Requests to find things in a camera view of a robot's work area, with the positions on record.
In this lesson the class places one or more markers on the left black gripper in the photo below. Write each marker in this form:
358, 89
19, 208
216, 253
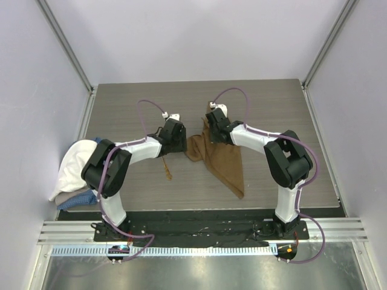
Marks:
182, 146

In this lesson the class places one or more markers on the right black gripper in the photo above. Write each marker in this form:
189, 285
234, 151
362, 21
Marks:
213, 139

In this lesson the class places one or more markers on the brown cloth napkin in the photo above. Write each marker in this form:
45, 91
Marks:
223, 161

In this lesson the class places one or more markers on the gold spoon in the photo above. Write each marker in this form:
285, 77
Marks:
167, 171

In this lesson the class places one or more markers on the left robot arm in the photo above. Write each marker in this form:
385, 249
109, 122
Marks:
106, 169

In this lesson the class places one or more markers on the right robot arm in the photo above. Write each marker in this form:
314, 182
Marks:
288, 161

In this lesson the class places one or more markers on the white cloth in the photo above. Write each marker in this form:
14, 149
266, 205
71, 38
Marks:
69, 182

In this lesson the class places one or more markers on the grey cloth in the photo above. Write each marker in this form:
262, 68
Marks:
64, 196

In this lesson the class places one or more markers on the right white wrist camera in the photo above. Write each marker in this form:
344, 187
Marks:
213, 106

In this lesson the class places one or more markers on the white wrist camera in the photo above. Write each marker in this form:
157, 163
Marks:
168, 116
213, 106

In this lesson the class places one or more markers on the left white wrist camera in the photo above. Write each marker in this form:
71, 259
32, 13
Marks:
168, 116

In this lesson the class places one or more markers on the left aluminium frame post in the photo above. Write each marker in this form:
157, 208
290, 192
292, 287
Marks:
64, 43

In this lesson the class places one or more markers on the aluminium frame post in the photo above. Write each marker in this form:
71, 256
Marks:
339, 23
64, 43

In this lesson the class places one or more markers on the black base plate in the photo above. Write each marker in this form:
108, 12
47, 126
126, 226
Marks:
198, 229

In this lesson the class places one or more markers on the slotted cable duct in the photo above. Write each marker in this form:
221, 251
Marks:
119, 251

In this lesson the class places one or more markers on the aluminium front rail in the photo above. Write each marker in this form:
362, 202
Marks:
325, 229

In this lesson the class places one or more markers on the right aluminium frame post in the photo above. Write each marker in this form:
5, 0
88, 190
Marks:
339, 23

